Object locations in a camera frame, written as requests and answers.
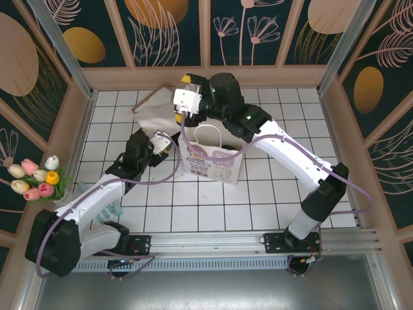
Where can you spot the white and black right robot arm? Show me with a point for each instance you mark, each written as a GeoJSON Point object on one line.
{"type": "Point", "coordinates": [290, 151]}

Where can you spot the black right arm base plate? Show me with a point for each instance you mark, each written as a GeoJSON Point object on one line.
{"type": "Point", "coordinates": [272, 242]}

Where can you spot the grey sheet metal panel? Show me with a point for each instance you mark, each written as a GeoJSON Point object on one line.
{"type": "Point", "coordinates": [206, 290]}

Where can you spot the teal plastic toy shovel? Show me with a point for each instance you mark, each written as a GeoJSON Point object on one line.
{"type": "Point", "coordinates": [117, 210]}

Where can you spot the artificial tulip bouquet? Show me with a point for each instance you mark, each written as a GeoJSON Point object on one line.
{"type": "Point", "coordinates": [51, 177]}

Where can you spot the white printed paper carry bag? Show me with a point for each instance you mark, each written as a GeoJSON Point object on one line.
{"type": "Point", "coordinates": [209, 164]}

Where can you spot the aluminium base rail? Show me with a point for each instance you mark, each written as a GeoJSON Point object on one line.
{"type": "Point", "coordinates": [209, 242]}

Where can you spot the aluminium frame post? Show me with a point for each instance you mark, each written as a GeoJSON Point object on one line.
{"type": "Point", "coordinates": [346, 48]}
{"type": "Point", "coordinates": [63, 48]}

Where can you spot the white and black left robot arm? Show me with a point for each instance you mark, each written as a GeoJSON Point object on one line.
{"type": "Point", "coordinates": [93, 200]}

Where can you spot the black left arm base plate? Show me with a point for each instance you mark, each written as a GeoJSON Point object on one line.
{"type": "Point", "coordinates": [144, 243]}

